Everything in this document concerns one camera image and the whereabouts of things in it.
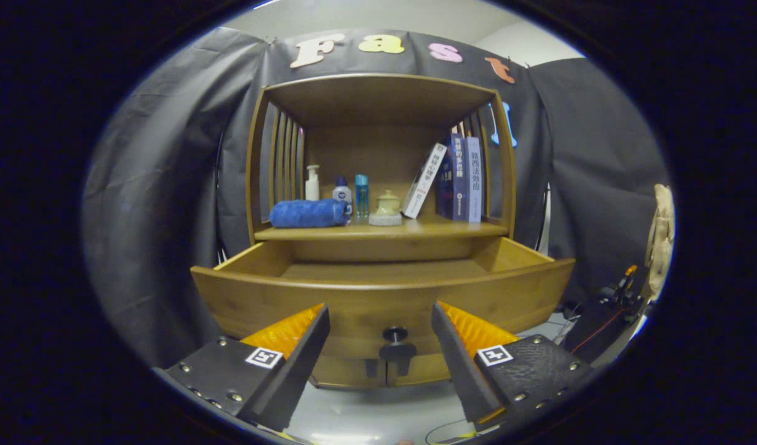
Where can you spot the white bottle with blue cap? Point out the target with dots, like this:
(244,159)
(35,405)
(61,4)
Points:
(342,193)

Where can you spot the wooden cabinet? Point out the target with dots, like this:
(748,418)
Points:
(378,99)

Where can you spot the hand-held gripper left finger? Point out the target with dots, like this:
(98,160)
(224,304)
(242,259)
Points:
(298,371)

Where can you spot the white book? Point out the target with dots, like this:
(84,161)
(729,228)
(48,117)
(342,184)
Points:
(423,182)

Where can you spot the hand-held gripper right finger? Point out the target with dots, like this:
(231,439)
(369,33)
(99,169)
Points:
(462,364)

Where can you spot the beige lidded cup with saucer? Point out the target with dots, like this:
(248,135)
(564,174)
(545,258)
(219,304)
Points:
(387,203)

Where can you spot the wooden countertop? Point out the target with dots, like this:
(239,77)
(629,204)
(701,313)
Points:
(440,227)

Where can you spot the black device with orange part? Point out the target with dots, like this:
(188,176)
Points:
(623,287)

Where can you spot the pale blue book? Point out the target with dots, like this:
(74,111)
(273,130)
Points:
(474,179)

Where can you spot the dark blue book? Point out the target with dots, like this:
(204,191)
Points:
(456,179)

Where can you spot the wooden cabinet door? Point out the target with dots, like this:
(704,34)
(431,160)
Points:
(425,371)
(347,371)

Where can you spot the white pump bottle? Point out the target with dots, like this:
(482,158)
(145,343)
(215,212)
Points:
(312,185)

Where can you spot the clear blue bottle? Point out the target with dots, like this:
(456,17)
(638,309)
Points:
(361,194)

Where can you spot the blue rolled towel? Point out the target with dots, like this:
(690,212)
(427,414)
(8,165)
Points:
(307,213)

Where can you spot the wooden drawer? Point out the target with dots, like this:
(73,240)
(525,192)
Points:
(366,303)

